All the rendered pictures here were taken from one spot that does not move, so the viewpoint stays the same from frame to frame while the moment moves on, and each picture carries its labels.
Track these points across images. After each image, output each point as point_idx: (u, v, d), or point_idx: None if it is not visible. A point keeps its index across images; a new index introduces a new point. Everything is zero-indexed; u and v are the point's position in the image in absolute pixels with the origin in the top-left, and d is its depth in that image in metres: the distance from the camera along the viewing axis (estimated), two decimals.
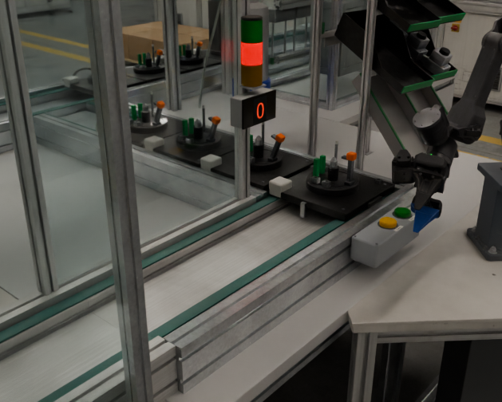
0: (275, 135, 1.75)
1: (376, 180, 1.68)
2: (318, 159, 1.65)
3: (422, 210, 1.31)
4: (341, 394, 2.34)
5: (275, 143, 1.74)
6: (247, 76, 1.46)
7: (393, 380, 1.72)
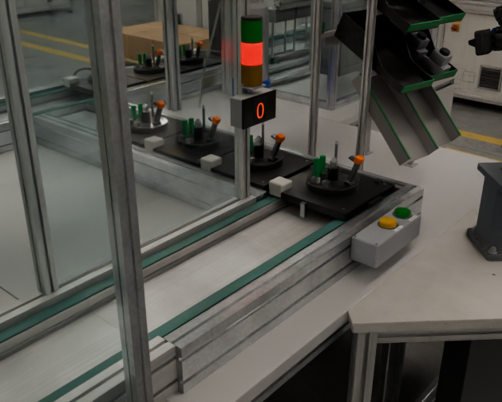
0: (275, 135, 1.75)
1: (376, 180, 1.68)
2: (318, 159, 1.65)
3: None
4: (341, 394, 2.34)
5: (275, 143, 1.74)
6: (247, 76, 1.46)
7: (393, 380, 1.72)
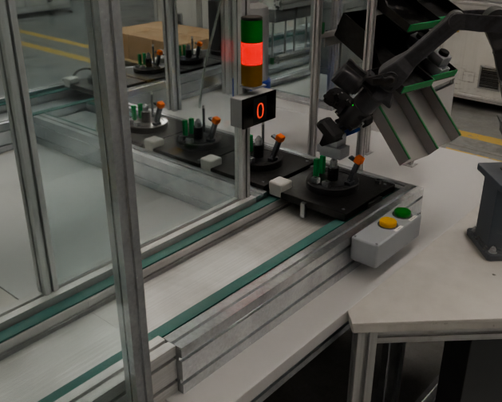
0: (275, 135, 1.75)
1: (376, 180, 1.68)
2: (318, 159, 1.65)
3: None
4: (341, 394, 2.34)
5: (275, 143, 1.74)
6: (247, 76, 1.46)
7: (393, 380, 1.72)
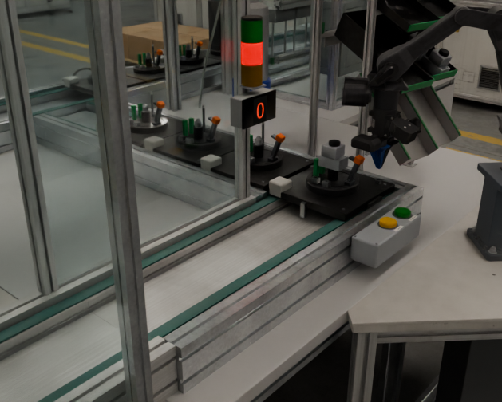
0: (275, 135, 1.75)
1: (376, 180, 1.68)
2: (318, 159, 1.65)
3: None
4: (341, 394, 2.34)
5: (275, 143, 1.74)
6: (247, 76, 1.46)
7: (393, 380, 1.72)
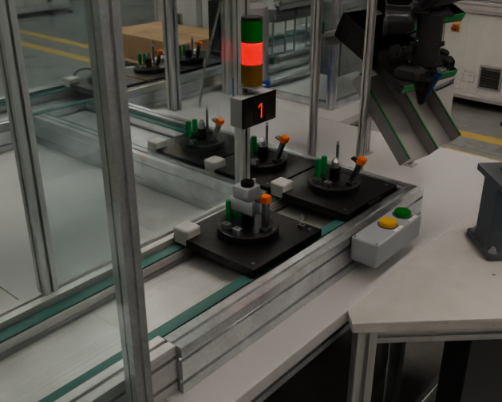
0: (356, 158, 1.59)
1: (299, 225, 1.45)
2: (230, 201, 1.42)
3: None
4: (341, 394, 2.34)
5: (356, 166, 1.59)
6: (247, 76, 1.46)
7: (393, 380, 1.72)
